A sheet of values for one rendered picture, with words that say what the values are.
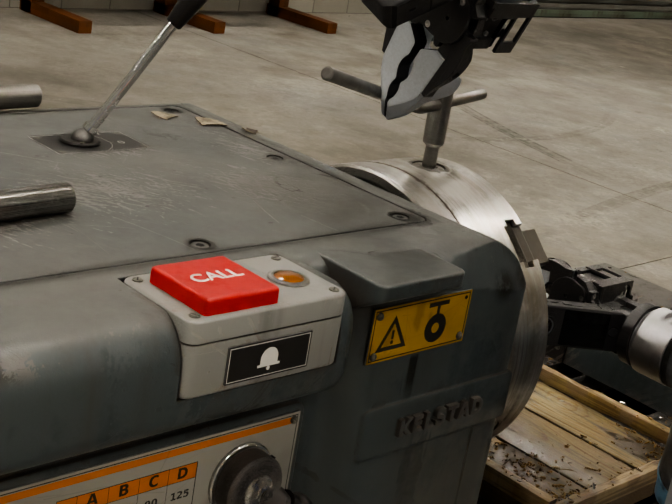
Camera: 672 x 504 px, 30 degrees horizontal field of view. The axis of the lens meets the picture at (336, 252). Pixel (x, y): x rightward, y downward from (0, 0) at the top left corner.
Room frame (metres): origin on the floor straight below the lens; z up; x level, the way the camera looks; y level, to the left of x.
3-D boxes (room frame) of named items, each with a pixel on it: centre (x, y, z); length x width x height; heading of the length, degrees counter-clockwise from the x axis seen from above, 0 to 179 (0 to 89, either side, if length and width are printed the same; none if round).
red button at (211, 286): (0.74, 0.07, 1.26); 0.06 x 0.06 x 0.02; 46
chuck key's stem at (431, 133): (1.23, -0.08, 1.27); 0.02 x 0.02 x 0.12
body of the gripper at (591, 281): (1.31, -0.31, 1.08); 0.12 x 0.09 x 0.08; 45
